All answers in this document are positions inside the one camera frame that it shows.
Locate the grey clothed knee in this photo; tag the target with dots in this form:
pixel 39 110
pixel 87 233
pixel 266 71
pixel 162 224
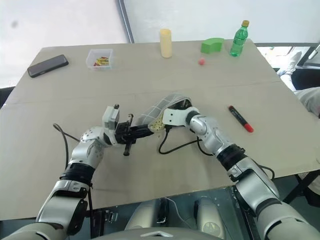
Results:
pixel 310 100

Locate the cream cylinder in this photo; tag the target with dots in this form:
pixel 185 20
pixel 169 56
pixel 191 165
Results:
pixel 166 43

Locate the grey right robot leg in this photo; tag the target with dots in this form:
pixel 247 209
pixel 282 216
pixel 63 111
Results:
pixel 210 217

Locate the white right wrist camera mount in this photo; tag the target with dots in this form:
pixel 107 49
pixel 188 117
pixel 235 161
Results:
pixel 175 116

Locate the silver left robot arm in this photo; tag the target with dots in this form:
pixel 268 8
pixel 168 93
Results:
pixel 87 150

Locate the grey robot leg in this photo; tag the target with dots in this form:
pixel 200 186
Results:
pixel 210 217
pixel 142 215

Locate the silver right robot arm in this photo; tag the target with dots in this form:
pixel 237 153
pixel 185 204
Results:
pixel 212 132

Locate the grey left robot leg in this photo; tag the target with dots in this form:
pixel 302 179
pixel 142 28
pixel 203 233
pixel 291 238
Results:
pixel 142 215

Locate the grey checked pouch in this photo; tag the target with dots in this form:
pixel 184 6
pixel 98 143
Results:
pixel 160 105

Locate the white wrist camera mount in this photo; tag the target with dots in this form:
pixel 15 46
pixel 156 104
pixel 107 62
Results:
pixel 175 116
pixel 110 117

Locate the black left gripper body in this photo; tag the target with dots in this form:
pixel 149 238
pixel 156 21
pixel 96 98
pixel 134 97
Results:
pixel 122 132

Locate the grey metal pole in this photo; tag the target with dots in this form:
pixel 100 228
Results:
pixel 126 20

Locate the black smartphone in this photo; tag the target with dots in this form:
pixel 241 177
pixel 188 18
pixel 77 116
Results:
pixel 47 65

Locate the green curved block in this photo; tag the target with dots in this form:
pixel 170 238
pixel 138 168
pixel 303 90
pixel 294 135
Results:
pixel 211 46

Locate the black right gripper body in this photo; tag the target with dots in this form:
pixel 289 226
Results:
pixel 182 105

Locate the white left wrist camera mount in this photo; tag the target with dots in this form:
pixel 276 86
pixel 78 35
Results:
pixel 110 117

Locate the clear plastic box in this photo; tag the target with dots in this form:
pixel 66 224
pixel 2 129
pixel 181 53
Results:
pixel 91 55

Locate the grey robot torso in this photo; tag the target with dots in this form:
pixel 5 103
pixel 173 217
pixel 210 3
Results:
pixel 160 236

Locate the black chair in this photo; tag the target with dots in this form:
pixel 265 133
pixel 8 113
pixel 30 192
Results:
pixel 6 97

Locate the small red yellow pieces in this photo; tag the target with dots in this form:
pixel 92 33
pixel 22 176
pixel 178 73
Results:
pixel 101 61

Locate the black red marker pen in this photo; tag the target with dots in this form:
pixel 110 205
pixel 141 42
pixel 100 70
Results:
pixel 240 117

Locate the black table leg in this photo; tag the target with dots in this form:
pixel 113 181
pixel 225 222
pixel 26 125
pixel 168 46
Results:
pixel 300 185

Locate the green plastic bottle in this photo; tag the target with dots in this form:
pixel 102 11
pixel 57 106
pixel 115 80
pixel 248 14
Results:
pixel 238 41

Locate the small red ball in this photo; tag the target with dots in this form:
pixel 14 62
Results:
pixel 201 61

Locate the white shoe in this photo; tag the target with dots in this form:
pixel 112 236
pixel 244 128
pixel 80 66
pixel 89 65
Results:
pixel 292 62

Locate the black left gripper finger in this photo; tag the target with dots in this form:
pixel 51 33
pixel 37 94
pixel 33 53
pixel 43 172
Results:
pixel 141 135
pixel 140 128

